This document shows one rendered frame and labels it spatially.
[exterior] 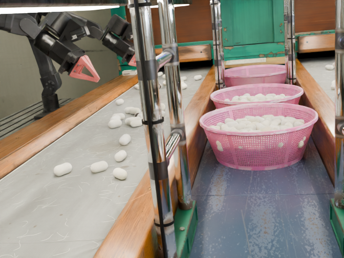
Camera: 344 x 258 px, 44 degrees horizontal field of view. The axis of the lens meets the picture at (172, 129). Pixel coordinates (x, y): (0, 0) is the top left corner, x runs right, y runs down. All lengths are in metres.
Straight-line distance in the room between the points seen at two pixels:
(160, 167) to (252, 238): 0.24
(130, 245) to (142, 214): 0.08
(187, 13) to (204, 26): 0.10
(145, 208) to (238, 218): 0.20
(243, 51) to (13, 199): 1.44
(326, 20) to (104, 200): 1.53
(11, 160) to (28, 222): 0.29
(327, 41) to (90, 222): 1.53
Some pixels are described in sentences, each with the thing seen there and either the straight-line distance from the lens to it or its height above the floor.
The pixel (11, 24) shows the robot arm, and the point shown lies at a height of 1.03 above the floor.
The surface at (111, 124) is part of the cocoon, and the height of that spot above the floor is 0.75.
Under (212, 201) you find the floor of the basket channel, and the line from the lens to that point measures 0.80.
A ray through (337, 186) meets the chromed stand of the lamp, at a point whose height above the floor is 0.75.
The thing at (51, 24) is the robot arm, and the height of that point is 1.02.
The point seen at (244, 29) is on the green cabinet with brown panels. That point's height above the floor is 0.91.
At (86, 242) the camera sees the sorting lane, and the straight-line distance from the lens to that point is 0.59.
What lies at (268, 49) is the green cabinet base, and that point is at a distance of 2.00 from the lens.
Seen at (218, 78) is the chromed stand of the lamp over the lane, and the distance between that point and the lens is 1.45.
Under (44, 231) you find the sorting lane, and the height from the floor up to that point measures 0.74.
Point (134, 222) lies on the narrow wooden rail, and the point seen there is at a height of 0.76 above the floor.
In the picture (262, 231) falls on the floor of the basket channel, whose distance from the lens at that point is 0.70.
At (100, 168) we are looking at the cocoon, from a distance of 0.82.
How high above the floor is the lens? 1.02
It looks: 15 degrees down
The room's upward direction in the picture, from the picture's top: 6 degrees counter-clockwise
